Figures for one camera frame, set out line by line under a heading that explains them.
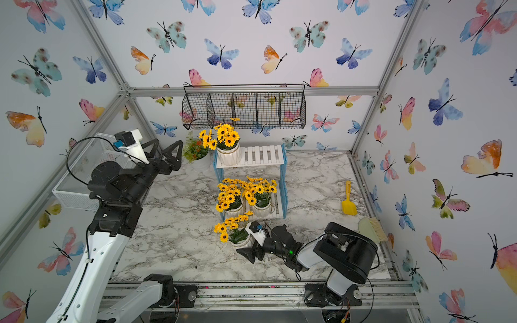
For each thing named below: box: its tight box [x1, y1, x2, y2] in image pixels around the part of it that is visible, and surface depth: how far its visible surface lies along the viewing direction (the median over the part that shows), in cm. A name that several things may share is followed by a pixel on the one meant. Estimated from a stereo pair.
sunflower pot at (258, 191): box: [242, 176, 278, 218], surface depth 88 cm
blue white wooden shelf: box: [214, 143, 289, 223], surface depth 85 cm
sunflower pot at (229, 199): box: [215, 177, 244, 219], surface depth 85 cm
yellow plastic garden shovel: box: [341, 180, 358, 217], surface depth 101 cm
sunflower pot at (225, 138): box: [199, 118, 241, 167], surface depth 71 cm
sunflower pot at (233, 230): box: [213, 210, 254, 247], surface depth 79 cm
